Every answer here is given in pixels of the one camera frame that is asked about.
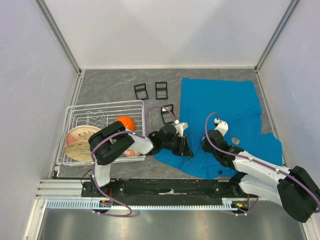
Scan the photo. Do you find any pink beige floral plate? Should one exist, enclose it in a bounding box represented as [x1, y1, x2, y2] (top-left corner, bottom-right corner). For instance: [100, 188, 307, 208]
[65, 125, 101, 146]

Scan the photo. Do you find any black frame stand middle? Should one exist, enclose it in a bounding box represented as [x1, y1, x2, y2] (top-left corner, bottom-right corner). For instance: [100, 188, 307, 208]
[155, 81, 168, 100]

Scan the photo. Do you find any slotted cable duct rail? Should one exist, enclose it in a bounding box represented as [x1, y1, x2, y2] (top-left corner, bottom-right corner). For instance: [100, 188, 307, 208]
[46, 199, 237, 211]

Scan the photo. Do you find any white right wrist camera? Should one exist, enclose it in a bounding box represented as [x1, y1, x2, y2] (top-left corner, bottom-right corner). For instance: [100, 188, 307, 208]
[213, 118, 229, 137]

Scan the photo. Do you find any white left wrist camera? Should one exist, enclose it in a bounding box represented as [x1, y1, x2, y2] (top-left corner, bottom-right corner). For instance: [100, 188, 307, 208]
[173, 120, 189, 137]

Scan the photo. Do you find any orange bowl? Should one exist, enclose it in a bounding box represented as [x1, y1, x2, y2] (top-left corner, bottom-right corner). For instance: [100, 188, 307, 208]
[115, 116, 136, 132]

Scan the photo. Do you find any blue t-shirt garment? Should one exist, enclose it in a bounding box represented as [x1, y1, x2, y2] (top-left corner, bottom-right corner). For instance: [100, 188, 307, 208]
[155, 78, 283, 180]

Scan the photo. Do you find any white red patterned bowl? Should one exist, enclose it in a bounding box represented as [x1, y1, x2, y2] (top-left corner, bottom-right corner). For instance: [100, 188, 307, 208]
[123, 148, 141, 158]

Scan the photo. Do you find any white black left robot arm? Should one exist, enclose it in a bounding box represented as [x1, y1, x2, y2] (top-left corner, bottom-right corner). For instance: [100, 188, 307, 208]
[88, 120, 194, 197]

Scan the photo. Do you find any round silver badge brooch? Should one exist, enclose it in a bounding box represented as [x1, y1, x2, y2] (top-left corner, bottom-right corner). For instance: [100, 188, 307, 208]
[231, 137, 240, 145]

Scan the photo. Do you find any black frame stand left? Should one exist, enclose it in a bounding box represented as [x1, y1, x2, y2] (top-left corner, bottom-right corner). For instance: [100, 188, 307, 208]
[133, 83, 149, 101]

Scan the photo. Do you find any black frame stand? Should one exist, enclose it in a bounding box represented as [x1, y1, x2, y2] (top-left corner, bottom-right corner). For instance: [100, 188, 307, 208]
[155, 81, 168, 100]
[133, 83, 149, 101]
[160, 103, 176, 124]

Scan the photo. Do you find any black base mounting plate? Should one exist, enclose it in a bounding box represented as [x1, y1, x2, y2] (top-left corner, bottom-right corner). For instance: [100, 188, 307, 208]
[81, 178, 248, 200]

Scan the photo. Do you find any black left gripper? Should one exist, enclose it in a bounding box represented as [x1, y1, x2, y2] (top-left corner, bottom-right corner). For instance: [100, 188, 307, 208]
[161, 134, 194, 158]

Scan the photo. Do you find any black frame stand near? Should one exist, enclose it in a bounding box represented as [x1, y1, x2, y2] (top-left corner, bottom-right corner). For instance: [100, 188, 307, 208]
[160, 103, 176, 124]

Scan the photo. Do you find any cream floral plate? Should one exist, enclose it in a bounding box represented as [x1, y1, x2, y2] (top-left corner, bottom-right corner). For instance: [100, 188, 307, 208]
[64, 141, 92, 162]

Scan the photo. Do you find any white wire dish rack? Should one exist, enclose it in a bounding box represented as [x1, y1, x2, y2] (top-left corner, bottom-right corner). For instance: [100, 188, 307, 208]
[56, 100, 146, 166]

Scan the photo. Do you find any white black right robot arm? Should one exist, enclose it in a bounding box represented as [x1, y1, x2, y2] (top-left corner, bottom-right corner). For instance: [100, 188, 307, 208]
[201, 129, 320, 223]

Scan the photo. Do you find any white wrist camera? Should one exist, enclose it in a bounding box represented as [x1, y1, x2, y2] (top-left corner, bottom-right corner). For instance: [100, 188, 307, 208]
[213, 118, 229, 137]
[173, 120, 189, 137]

